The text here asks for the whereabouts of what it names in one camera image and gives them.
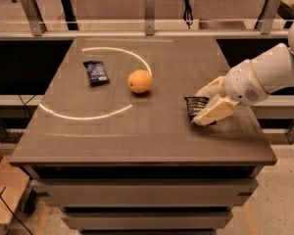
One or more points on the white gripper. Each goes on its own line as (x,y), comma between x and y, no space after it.
(242,83)

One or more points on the black rxbar chocolate bar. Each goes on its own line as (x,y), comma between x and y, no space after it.
(195,105)

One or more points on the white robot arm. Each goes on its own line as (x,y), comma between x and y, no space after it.
(275,67)

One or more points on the orange fruit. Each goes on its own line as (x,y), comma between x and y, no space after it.
(139,81)

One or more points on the blue snack packet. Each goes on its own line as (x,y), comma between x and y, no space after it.
(96,72)

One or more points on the grey table cabinet base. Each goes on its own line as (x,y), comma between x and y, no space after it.
(145,206)

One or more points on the cardboard box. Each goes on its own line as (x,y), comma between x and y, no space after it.
(13,182)

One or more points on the right metal rail bracket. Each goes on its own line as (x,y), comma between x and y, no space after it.
(265,21)

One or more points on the metal rail bracket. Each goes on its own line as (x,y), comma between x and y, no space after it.
(265,21)
(36,23)
(149,16)

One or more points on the middle metal rail bracket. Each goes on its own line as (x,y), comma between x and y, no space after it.
(149,16)

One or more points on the left metal rail bracket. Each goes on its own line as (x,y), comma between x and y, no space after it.
(36,23)

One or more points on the metal guard rail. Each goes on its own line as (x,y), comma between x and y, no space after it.
(219,34)

